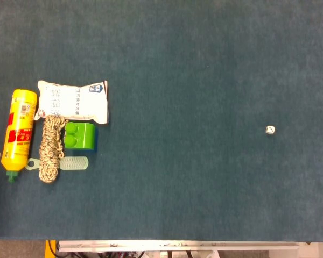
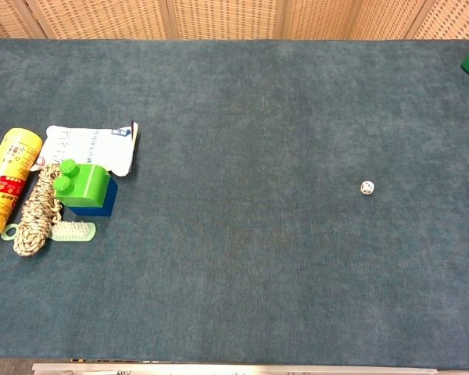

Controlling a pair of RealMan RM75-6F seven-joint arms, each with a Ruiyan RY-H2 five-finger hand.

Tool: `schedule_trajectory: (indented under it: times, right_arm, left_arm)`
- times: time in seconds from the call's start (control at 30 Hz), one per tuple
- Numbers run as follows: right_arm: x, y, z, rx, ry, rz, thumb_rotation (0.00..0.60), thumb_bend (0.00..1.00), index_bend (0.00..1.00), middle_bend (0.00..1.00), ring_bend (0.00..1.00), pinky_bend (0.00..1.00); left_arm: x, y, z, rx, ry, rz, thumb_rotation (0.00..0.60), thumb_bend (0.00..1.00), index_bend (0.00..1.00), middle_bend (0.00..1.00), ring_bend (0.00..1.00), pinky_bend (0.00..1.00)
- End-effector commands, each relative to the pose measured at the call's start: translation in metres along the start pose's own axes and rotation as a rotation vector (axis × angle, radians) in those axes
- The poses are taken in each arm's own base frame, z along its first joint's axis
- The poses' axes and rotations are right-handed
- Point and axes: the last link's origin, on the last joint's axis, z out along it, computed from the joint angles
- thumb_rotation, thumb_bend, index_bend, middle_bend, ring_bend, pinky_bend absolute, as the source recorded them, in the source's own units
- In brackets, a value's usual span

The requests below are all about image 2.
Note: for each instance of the white printed plastic pouch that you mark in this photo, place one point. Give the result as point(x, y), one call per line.
point(94, 146)

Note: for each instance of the light green scrub brush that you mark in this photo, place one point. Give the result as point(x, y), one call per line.
point(72, 231)

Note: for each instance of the yellow cylindrical canister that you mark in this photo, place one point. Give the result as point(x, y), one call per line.
point(8, 176)

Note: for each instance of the small white die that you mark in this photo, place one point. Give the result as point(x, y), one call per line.
point(367, 188)

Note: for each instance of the blue toy building block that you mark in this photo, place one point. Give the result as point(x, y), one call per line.
point(101, 203)

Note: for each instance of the green toy building block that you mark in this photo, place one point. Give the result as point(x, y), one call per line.
point(84, 186)

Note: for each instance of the silver metal table rail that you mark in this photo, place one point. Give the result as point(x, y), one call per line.
point(234, 369)

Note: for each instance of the teal table cloth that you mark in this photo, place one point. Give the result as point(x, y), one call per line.
point(234, 234)

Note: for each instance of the woven rattan folding screen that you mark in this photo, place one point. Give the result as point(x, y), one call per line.
point(234, 17)

